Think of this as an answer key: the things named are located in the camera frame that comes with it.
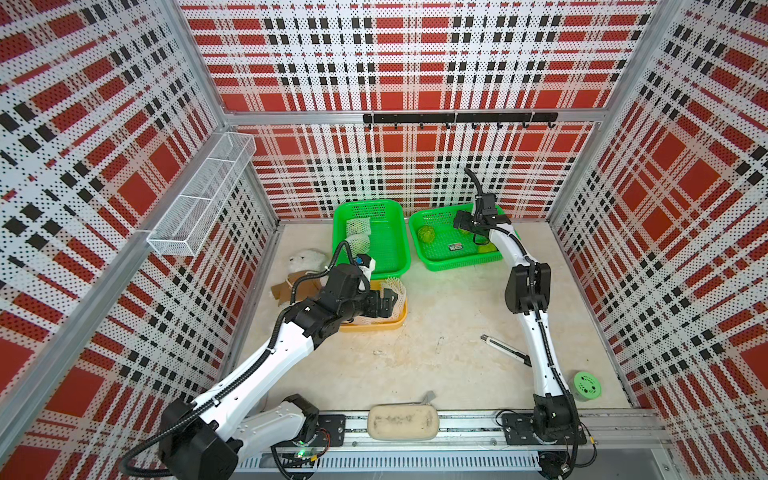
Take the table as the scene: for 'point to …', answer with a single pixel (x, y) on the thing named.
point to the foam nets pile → (397, 308)
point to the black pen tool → (506, 350)
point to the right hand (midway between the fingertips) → (467, 218)
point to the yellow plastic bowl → (376, 285)
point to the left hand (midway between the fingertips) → (385, 295)
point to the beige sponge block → (403, 421)
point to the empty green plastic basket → (388, 239)
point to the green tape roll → (586, 387)
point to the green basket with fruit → (442, 245)
